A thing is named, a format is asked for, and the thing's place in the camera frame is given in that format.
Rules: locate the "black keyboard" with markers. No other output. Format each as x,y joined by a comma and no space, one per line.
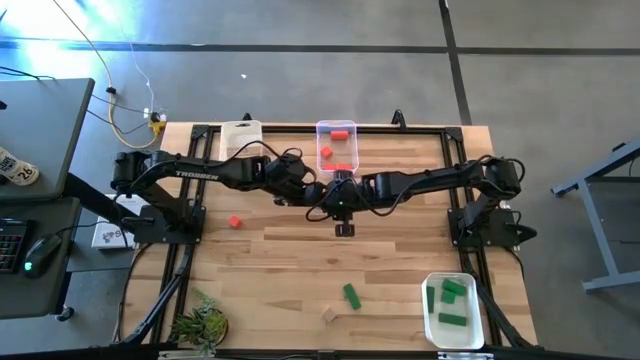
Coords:
11,245

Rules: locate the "cream plastic bin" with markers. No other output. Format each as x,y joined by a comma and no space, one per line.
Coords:
240,135

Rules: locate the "grey desk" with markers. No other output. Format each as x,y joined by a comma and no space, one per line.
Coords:
45,135
30,295

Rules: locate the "long red block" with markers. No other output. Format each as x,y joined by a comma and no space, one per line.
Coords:
345,166

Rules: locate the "white plastic bin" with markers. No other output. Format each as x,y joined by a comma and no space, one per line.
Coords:
452,337

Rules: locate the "long green block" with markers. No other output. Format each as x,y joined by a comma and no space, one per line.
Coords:
351,296

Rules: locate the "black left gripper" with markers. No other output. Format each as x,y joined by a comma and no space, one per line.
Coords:
290,177

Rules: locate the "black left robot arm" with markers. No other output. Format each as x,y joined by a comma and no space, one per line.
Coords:
200,172

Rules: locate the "black table clamp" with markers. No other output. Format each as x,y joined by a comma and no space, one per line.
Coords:
246,117
398,118

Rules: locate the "black table frame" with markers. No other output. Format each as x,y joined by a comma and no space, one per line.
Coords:
300,129

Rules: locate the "tall natural wood block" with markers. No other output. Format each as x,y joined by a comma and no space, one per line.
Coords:
328,314

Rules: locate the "green potted plant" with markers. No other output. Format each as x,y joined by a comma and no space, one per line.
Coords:
202,325

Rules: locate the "clear plastic bin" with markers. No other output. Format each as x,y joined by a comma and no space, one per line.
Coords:
350,145

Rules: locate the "dark green block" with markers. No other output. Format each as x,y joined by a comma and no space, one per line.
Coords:
430,299

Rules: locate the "yellow power plug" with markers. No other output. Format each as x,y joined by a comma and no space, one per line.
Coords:
157,126

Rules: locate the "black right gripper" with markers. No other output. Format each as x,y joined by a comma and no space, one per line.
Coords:
342,197

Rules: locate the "white printed box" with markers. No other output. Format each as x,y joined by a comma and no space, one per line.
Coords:
107,235

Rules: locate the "blue-grey desk frame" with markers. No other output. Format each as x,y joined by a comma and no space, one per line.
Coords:
600,210

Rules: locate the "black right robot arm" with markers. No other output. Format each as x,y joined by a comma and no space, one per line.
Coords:
425,182

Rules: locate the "pink-red block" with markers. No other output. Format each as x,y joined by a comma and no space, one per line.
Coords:
328,166

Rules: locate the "black computer mouse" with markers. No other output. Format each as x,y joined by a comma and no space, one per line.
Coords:
42,255

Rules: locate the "short green block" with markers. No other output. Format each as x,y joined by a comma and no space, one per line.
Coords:
448,297

